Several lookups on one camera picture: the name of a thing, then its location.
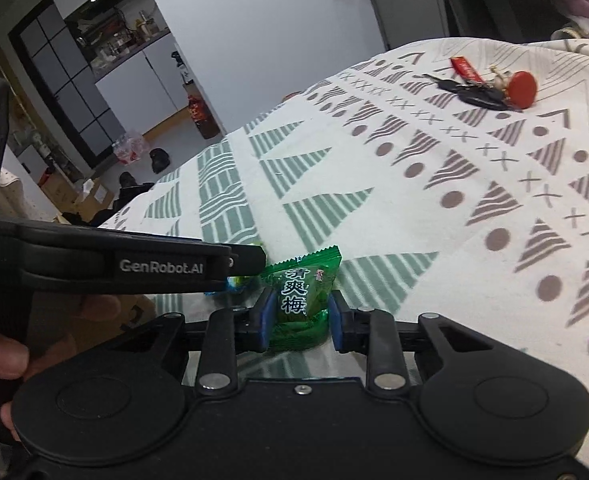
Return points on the small blue green snack packet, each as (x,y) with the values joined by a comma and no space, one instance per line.
(248,262)

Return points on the green plum candy packet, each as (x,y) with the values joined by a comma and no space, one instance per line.
(303,285)

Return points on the pink plastic bag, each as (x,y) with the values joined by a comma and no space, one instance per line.
(130,147)

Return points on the red patterned paper bag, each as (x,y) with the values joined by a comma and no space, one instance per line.
(203,118)

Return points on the patterned white green bedspread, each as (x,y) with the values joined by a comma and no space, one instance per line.
(435,204)

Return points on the black white wall cabinet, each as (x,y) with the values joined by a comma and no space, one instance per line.
(102,67)

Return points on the black shoe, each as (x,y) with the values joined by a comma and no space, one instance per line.
(128,182)
(160,160)

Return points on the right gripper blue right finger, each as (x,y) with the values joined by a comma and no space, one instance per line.
(337,311)

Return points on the black keys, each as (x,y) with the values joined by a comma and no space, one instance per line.
(480,95)

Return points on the red round mushroom charm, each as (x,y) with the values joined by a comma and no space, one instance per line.
(519,89)

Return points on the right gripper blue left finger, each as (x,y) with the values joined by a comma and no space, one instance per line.
(264,316)

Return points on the brown cardboard box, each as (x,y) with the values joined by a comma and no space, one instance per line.
(84,320)

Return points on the dotted cream cloth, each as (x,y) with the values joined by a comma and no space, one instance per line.
(14,203)

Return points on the person left hand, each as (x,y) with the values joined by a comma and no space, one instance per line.
(17,360)

